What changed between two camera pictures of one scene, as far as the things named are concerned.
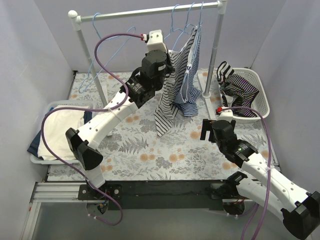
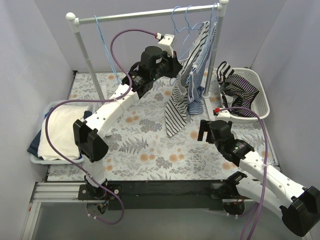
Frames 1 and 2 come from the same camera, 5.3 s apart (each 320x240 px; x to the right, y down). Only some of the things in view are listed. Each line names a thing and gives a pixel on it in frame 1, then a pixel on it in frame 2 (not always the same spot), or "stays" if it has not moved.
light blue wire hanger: (87, 81) to (106, 48)
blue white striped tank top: (190, 93) to (196, 100)
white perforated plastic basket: (259, 101) stays
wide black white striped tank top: (223, 70) stays
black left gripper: (169, 63) stays
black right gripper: (208, 129) stays
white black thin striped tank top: (168, 108) to (177, 107)
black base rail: (155, 195) stays
